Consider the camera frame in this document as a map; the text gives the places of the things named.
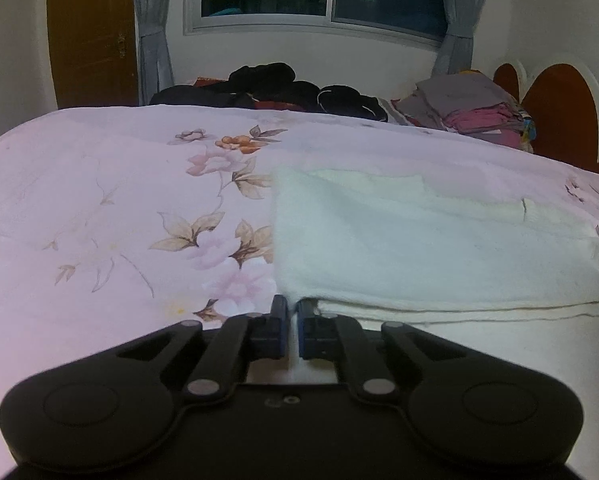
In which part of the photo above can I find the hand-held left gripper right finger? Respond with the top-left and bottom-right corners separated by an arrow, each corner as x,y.
296,298 -> 463,406

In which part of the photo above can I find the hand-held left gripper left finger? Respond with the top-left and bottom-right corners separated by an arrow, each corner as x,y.
114,294 -> 289,405

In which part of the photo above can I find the white cloth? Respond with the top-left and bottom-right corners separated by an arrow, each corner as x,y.
270,166 -> 599,386

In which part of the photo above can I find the stack of folded clothes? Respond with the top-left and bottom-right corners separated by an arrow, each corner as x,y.
392,71 -> 537,150

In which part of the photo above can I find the pile of black clothes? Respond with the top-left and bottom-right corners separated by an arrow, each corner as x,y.
149,62 -> 389,123

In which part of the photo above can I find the red and white headboard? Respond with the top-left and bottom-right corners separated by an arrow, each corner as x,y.
493,52 -> 599,181

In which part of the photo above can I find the pink floral bedsheet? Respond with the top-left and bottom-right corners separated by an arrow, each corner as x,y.
0,105 -> 599,401

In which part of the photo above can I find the striped cloth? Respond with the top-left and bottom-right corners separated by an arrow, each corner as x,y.
378,99 -> 410,125

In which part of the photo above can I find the grey curtain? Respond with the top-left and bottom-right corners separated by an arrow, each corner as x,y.
129,0 -> 175,106
432,0 -> 490,78

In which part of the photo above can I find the wooden door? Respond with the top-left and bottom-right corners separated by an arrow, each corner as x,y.
46,0 -> 140,108

